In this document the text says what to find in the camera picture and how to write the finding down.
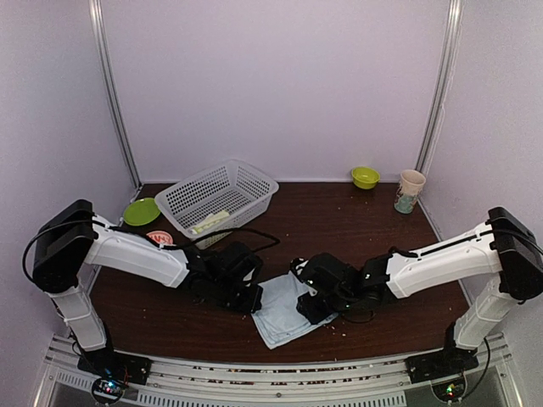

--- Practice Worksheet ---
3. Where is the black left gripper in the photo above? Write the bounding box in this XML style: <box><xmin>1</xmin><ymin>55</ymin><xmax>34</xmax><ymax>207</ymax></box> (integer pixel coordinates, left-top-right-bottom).
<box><xmin>211</xmin><ymin>277</ymin><xmax>264</xmax><ymax>315</ymax></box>

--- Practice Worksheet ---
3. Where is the light blue towel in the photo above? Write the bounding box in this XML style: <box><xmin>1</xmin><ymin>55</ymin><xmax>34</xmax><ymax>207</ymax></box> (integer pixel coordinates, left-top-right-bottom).
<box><xmin>252</xmin><ymin>272</ymin><xmax>339</xmax><ymax>349</ymax></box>

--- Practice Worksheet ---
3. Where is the green patterned white towel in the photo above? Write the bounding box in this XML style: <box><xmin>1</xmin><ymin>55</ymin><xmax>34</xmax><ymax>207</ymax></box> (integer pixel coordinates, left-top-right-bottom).
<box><xmin>189</xmin><ymin>210</ymin><xmax>230</xmax><ymax>235</ymax></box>

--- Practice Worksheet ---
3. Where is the white perforated plastic basket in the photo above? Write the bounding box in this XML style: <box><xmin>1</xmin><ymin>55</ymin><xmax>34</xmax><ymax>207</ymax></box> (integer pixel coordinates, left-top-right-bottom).
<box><xmin>154</xmin><ymin>160</ymin><xmax>279</xmax><ymax>249</ymax></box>

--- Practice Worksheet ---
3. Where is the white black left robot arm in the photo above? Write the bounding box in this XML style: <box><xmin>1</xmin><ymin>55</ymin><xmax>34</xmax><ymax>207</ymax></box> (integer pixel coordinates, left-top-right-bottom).
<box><xmin>25</xmin><ymin>199</ymin><xmax>263</xmax><ymax>382</ymax></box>

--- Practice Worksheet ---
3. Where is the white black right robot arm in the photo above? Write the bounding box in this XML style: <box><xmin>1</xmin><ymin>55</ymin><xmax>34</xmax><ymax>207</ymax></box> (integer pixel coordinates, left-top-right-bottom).
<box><xmin>290</xmin><ymin>207</ymin><xmax>542</xmax><ymax>382</ymax></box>

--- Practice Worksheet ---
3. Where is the red patterned bowl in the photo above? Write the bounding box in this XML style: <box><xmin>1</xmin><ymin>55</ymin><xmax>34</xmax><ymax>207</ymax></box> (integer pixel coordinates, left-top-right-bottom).
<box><xmin>146</xmin><ymin>231</ymin><xmax>174</xmax><ymax>246</ymax></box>

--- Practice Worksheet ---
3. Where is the green plate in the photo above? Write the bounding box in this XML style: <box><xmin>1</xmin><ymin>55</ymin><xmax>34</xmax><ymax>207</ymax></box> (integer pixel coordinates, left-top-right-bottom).
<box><xmin>123</xmin><ymin>198</ymin><xmax>161</xmax><ymax>226</ymax></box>

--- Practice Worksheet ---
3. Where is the small green bowl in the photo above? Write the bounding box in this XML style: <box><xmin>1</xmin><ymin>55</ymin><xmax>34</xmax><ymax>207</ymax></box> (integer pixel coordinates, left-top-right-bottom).
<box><xmin>351</xmin><ymin>167</ymin><xmax>380</xmax><ymax>190</ymax></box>

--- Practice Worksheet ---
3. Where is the floral ceramic cup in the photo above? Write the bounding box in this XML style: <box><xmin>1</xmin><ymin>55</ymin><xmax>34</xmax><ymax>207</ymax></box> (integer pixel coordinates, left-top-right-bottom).
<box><xmin>394</xmin><ymin>170</ymin><xmax>426</xmax><ymax>215</ymax></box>

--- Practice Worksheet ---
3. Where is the right circuit board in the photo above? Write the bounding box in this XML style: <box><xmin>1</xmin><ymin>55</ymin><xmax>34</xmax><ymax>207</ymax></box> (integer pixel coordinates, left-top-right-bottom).
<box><xmin>432</xmin><ymin>379</ymin><xmax>467</xmax><ymax>403</ymax></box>

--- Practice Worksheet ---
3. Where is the circuit board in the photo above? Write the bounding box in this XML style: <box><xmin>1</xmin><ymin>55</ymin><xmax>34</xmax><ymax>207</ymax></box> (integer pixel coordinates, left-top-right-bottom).
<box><xmin>91</xmin><ymin>378</ymin><xmax>127</xmax><ymax>404</ymax></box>
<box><xmin>432</xmin><ymin>379</ymin><xmax>467</xmax><ymax>403</ymax></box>

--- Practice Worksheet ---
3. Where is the left circuit board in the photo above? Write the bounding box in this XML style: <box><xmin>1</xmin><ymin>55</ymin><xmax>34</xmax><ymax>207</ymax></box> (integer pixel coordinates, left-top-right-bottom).
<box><xmin>91</xmin><ymin>378</ymin><xmax>127</xmax><ymax>404</ymax></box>

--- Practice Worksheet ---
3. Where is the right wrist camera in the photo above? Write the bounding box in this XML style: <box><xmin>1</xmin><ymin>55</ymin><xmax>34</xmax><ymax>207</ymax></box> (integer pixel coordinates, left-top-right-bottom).
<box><xmin>289</xmin><ymin>253</ymin><xmax>356</xmax><ymax>295</ymax></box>

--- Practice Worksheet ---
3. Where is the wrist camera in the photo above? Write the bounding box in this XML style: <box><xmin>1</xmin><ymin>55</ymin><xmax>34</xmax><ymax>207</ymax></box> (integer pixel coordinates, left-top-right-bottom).
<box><xmin>212</xmin><ymin>242</ymin><xmax>263</xmax><ymax>291</ymax></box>
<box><xmin>289</xmin><ymin>253</ymin><xmax>356</xmax><ymax>295</ymax></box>

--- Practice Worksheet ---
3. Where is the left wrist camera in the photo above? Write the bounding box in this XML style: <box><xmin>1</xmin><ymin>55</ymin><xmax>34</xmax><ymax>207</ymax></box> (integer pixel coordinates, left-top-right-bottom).
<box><xmin>212</xmin><ymin>242</ymin><xmax>263</xmax><ymax>291</ymax></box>

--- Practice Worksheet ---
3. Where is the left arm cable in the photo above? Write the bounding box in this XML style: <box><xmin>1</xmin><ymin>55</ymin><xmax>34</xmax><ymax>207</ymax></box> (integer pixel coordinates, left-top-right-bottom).
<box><xmin>23</xmin><ymin>218</ymin><xmax>281</xmax><ymax>293</ymax></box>

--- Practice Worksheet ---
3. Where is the right aluminium corner post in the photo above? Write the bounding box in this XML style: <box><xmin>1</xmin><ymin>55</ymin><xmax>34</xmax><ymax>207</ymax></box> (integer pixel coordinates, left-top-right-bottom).
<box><xmin>416</xmin><ymin>0</ymin><xmax>464</xmax><ymax>176</ymax></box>

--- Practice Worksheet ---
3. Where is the aluminium corner post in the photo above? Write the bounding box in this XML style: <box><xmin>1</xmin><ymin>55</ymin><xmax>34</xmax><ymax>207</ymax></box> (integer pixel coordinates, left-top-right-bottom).
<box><xmin>416</xmin><ymin>0</ymin><xmax>464</xmax><ymax>176</ymax></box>
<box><xmin>88</xmin><ymin>0</ymin><xmax>142</xmax><ymax>188</ymax></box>

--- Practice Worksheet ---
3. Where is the left aluminium corner post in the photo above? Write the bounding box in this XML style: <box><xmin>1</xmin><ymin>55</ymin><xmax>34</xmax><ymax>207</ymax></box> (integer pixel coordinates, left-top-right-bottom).
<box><xmin>88</xmin><ymin>0</ymin><xmax>142</xmax><ymax>188</ymax></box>

